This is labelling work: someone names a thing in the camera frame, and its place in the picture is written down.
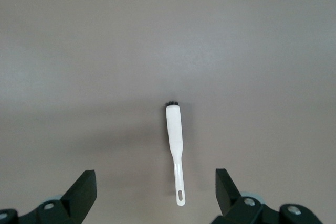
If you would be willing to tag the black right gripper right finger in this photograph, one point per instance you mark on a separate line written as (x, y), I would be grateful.
(231, 208)

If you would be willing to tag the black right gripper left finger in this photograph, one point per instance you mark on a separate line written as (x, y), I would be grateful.
(76, 203)

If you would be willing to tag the beige brush with black bristles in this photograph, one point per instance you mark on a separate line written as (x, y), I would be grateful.
(174, 129)

